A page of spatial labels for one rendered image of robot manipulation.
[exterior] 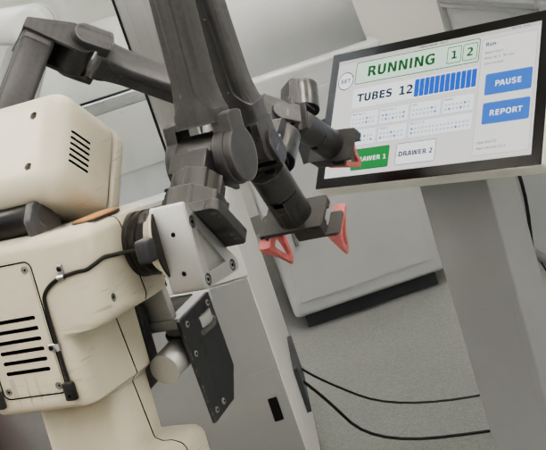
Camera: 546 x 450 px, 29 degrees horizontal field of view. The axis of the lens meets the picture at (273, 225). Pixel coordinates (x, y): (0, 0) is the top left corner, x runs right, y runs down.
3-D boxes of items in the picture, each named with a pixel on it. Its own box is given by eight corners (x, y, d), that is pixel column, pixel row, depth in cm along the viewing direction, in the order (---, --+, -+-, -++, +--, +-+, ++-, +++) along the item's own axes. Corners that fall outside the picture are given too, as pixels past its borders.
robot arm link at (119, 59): (53, 77, 185) (72, 40, 177) (58, 52, 188) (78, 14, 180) (271, 152, 201) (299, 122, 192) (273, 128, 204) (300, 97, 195)
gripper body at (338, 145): (318, 136, 211) (296, 120, 206) (360, 130, 205) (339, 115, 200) (313, 166, 210) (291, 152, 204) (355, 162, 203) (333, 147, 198)
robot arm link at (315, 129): (285, 140, 198) (310, 128, 195) (282, 109, 201) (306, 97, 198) (307, 154, 203) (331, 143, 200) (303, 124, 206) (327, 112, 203)
